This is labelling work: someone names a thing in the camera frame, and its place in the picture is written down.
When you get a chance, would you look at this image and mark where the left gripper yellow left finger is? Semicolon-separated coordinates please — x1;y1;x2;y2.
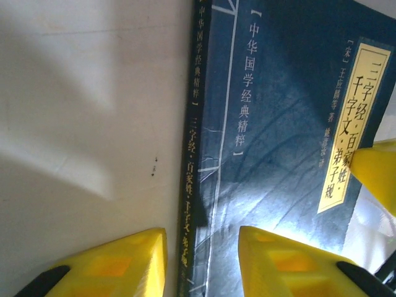
14;227;170;297

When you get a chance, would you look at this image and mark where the dark blue Chinese classics book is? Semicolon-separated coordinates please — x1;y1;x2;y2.
176;0;396;297

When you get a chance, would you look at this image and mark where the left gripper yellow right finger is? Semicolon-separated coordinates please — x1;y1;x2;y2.
238;225;396;297

